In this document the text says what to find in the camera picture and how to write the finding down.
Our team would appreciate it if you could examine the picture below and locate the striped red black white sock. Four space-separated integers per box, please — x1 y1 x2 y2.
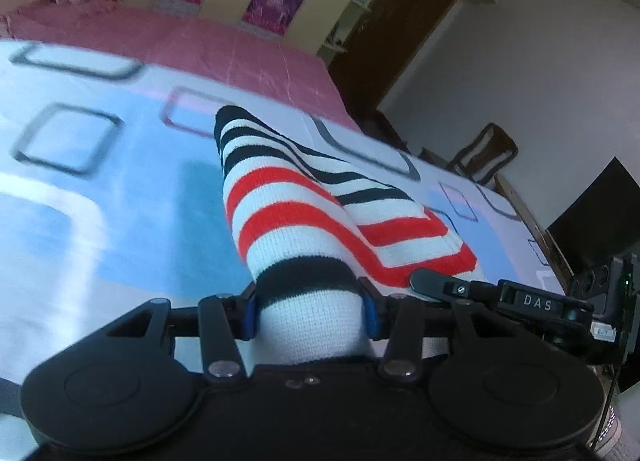
214 106 484 365

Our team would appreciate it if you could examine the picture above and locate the black television screen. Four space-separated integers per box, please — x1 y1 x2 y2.
548 158 639 275

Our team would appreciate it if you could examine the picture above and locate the dark wooden chair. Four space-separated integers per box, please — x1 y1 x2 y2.
446 123 518 186

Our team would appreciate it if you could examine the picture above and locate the patterned bed sheet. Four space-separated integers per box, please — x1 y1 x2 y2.
1 39 561 400

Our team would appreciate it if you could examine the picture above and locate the pink bed cover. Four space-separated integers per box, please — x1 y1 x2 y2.
1 0 358 130

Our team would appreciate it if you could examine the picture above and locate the brown wooden door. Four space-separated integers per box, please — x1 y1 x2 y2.
329 0 457 121

